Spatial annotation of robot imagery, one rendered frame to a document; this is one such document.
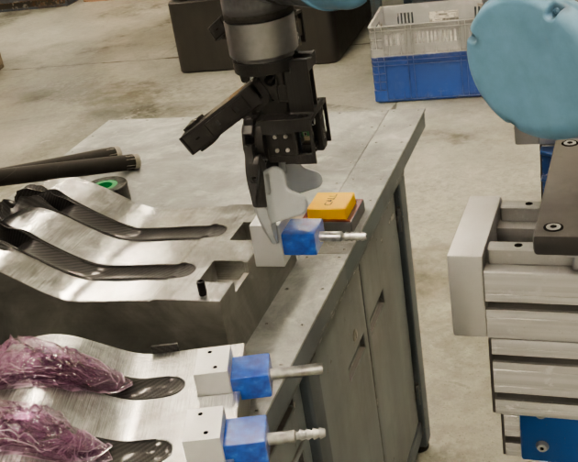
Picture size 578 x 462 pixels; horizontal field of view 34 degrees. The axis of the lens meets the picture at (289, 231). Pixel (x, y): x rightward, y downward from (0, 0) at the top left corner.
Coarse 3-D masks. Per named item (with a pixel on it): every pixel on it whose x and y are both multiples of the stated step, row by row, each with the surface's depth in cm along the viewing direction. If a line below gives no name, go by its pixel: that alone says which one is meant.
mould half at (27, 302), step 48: (96, 192) 137; (48, 240) 124; (96, 240) 128; (192, 240) 125; (240, 240) 122; (0, 288) 118; (48, 288) 117; (96, 288) 117; (144, 288) 115; (192, 288) 112; (240, 288) 114; (0, 336) 122; (96, 336) 117; (144, 336) 114; (192, 336) 112; (240, 336) 115
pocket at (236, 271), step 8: (216, 264) 118; (224, 264) 118; (232, 264) 117; (240, 264) 117; (208, 272) 117; (216, 272) 119; (224, 272) 118; (232, 272) 118; (240, 272) 118; (248, 272) 117; (208, 280) 117; (216, 280) 119; (224, 280) 119; (232, 280) 118; (240, 280) 115
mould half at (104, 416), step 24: (48, 336) 105; (72, 336) 106; (120, 360) 105; (144, 360) 106; (168, 360) 105; (192, 360) 105; (192, 384) 100; (72, 408) 95; (96, 408) 96; (120, 408) 98; (144, 408) 98; (168, 408) 97; (192, 408) 96; (240, 408) 97; (96, 432) 93; (120, 432) 94; (144, 432) 94; (168, 432) 93; (0, 456) 87; (24, 456) 87
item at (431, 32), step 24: (456, 0) 447; (480, 0) 444; (384, 24) 460; (408, 24) 419; (432, 24) 417; (456, 24) 415; (384, 48) 427; (408, 48) 425; (432, 48) 422; (456, 48) 419
